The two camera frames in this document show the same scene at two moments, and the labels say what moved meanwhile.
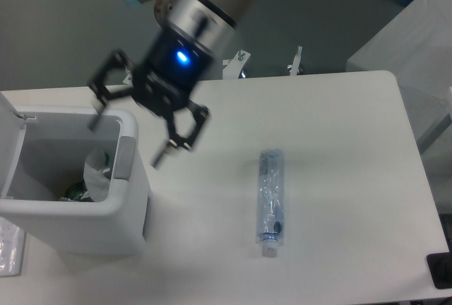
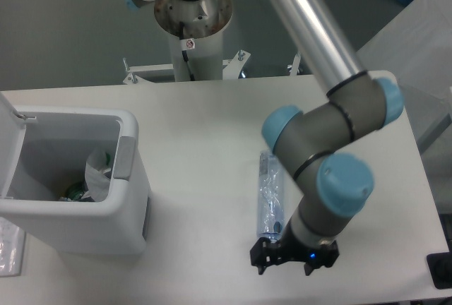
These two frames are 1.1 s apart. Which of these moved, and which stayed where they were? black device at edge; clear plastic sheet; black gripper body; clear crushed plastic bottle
Moved: black gripper body
Stayed: clear crushed plastic bottle; black device at edge; clear plastic sheet
